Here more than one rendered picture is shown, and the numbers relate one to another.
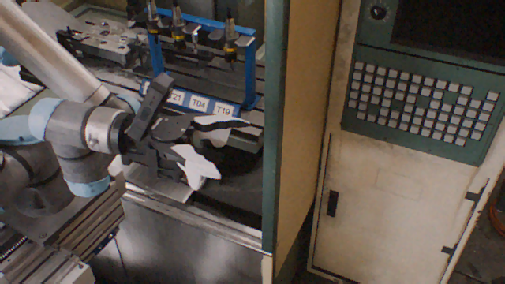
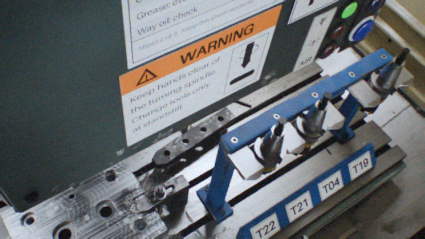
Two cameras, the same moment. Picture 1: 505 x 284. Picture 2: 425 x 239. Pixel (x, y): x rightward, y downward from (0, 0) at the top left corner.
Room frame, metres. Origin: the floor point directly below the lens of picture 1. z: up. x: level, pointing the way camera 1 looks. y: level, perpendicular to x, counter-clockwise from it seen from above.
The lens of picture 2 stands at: (1.62, 0.85, 1.99)
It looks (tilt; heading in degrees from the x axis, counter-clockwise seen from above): 57 degrees down; 292
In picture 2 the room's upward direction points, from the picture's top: 11 degrees clockwise
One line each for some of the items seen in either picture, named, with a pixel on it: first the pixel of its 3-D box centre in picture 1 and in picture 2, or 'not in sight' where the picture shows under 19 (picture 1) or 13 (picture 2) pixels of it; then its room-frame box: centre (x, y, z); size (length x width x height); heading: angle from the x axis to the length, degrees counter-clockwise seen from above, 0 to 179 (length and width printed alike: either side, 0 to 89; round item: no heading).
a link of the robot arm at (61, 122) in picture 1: (69, 124); not in sight; (0.62, 0.31, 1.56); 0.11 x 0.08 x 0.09; 74
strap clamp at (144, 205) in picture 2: (140, 50); (163, 198); (1.85, 0.50, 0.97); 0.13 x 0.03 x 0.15; 65
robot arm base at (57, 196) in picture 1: (40, 181); not in sight; (0.82, 0.53, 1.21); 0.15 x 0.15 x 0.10
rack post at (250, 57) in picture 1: (250, 72); (355, 98); (1.56, 0.01, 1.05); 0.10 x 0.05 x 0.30; 155
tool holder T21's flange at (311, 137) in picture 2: (177, 25); (310, 127); (1.63, 0.28, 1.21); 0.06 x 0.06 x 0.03
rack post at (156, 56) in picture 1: (155, 48); (221, 178); (1.75, 0.41, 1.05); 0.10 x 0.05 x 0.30; 155
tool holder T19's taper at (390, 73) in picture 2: (230, 26); (391, 71); (1.54, 0.08, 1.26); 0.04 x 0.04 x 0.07
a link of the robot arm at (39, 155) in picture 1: (24, 147); not in sight; (0.81, 0.53, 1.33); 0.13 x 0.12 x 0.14; 164
